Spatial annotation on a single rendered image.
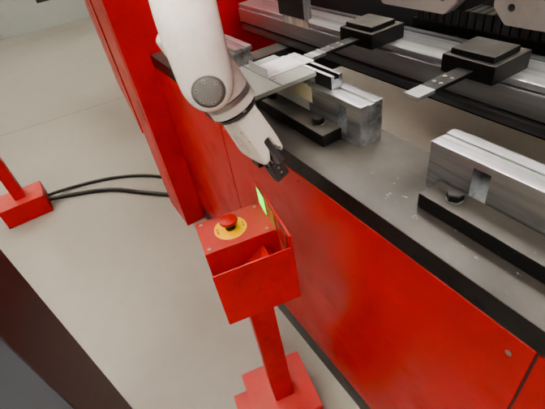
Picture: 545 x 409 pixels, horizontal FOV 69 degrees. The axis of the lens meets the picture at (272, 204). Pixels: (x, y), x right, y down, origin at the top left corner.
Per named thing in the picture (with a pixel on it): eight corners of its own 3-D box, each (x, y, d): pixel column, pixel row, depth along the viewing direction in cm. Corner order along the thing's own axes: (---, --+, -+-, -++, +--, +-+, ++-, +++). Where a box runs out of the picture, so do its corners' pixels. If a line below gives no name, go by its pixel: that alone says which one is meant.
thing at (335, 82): (282, 68, 102) (281, 57, 100) (292, 64, 103) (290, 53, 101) (332, 90, 88) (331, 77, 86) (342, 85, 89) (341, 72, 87)
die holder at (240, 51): (182, 48, 159) (174, 23, 153) (195, 43, 161) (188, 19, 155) (240, 81, 124) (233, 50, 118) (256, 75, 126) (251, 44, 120)
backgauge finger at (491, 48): (386, 95, 79) (388, 71, 76) (474, 55, 88) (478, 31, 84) (435, 115, 70) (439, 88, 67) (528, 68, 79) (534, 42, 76)
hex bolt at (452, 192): (441, 199, 65) (442, 191, 64) (452, 191, 66) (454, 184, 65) (456, 207, 63) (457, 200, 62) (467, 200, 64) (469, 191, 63)
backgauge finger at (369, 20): (293, 58, 102) (291, 38, 99) (371, 29, 110) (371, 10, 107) (323, 70, 93) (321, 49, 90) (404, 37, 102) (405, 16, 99)
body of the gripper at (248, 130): (203, 112, 71) (237, 157, 78) (229, 124, 63) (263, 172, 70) (233, 85, 72) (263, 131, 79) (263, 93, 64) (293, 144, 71)
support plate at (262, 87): (181, 92, 94) (179, 88, 93) (274, 58, 103) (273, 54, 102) (213, 118, 81) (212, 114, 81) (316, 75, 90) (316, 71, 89)
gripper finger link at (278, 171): (259, 157, 74) (276, 181, 79) (268, 162, 72) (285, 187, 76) (271, 146, 75) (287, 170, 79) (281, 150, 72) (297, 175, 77)
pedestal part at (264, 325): (269, 384, 126) (235, 273, 92) (287, 376, 128) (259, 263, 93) (276, 402, 122) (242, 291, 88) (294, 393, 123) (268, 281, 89)
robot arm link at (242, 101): (195, 105, 69) (206, 118, 71) (217, 114, 62) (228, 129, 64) (230, 74, 70) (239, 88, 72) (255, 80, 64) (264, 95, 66)
